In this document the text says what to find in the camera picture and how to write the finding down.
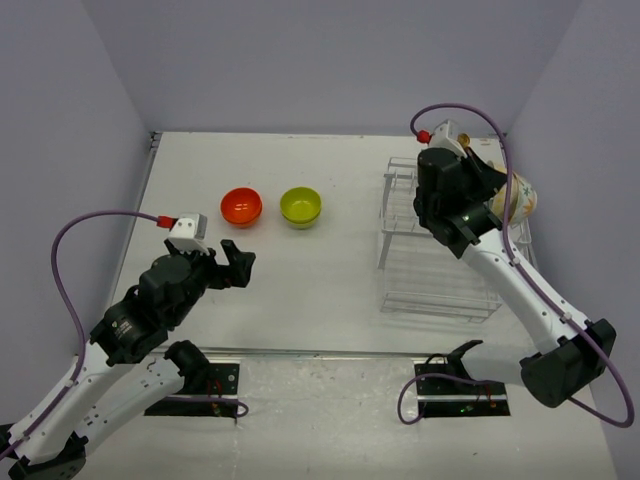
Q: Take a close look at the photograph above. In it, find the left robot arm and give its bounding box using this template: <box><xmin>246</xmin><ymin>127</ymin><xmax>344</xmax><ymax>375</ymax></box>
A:
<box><xmin>1</xmin><ymin>240</ymin><xmax>256</xmax><ymax>479</ymax></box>

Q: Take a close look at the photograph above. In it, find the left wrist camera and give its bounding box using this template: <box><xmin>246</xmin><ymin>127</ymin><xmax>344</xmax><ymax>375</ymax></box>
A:
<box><xmin>168</xmin><ymin>213</ymin><xmax>209</xmax><ymax>255</ymax></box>

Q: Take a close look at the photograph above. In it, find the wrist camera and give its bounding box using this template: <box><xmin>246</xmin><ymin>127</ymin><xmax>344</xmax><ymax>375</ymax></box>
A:
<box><xmin>168</xmin><ymin>213</ymin><xmax>209</xmax><ymax>255</ymax></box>
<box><xmin>429</xmin><ymin>119</ymin><xmax>467</xmax><ymax>157</ymax></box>

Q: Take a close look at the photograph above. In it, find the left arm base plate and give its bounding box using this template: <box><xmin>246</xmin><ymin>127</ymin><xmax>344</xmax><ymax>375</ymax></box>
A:
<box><xmin>144</xmin><ymin>360</ymin><xmax>248</xmax><ymax>420</ymax></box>

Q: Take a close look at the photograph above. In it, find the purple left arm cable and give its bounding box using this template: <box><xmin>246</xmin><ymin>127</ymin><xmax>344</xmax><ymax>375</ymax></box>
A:
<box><xmin>0</xmin><ymin>208</ymin><xmax>251</xmax><ymax>451</ymax></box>

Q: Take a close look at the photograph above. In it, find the yellow floral white bowl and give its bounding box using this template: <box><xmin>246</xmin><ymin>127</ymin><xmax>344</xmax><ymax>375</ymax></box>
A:
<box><xmin>489</xmin><ymin>173</ymin><xmax>538</xmax><ymax>226</ymax></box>

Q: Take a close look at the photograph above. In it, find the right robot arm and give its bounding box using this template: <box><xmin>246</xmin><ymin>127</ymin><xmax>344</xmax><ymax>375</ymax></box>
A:
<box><xmin>414</xmin><ymin>148</ymin><xmax>616</xmax><ymax>408</ymax></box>

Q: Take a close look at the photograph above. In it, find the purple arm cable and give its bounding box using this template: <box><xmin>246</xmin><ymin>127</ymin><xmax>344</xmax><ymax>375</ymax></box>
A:
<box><xmin>395</xmin><ymin>372</ymin><xmax>501</xmax><ymax>426</ymax></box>
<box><xmin>0</xmin><ymin>208</ymin><xmax>251</xmax><ymax>451</ymax></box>

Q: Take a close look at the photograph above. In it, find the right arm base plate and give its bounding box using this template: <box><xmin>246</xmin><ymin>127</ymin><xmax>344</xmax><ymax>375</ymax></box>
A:
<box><xmin>416</xmin><ymin>378</ymin><xmax>511</xmax><ymax>419</ymax></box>

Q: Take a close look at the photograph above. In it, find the green bowl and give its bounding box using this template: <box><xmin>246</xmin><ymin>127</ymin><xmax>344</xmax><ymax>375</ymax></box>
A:
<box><xmin>279</xmin><ymin>186</ymin><xmax>322</xmax><ymax>224</ymax></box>
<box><xmin>281</xmin><ymin>200</ymin><xmax>322</xmax><ymax>230</ymax></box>

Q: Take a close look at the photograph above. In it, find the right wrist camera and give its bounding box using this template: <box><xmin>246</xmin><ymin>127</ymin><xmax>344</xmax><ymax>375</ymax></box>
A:
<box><xmin>429</xmin><ymin>119</ymin><xmax>467</xmax><ymax>157</ymax></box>

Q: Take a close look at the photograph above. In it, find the gold spoon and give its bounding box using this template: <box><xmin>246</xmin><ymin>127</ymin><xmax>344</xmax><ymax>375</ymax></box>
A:
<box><xmin>458</xmin><ymin>133</ymin><xmax>471</xmax><ymax>149</ymax></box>

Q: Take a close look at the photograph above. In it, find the white wire dish rack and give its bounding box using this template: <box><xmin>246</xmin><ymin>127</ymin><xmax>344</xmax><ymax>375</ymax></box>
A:
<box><xmin>375</xmin><ymin>155</ymin><xmax>534</xmax><ymax>326</ymax></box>

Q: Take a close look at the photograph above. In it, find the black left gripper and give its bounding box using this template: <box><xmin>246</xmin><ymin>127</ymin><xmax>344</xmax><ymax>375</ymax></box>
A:
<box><xmin>167</xmin><ymin>235</ymin><xmax>255</xmax><ymax>325</ymax></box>

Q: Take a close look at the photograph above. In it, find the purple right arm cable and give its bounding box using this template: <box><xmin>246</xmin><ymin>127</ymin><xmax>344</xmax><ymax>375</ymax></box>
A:
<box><xmin>395</xmin><ymin>372</ymin><xmax>501</xmax><ymax>426</ymax></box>

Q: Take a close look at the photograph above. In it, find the orange bowl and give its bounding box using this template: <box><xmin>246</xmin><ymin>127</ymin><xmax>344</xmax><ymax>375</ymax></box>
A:
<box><xmin>220</xmin><ymin>187</ymin><xmax>263</xmax><ymax>225</ymax></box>
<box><xmin>220</xmin><ymin>198</ymin><xmax>263</xmax><ymax>228</ymax></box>

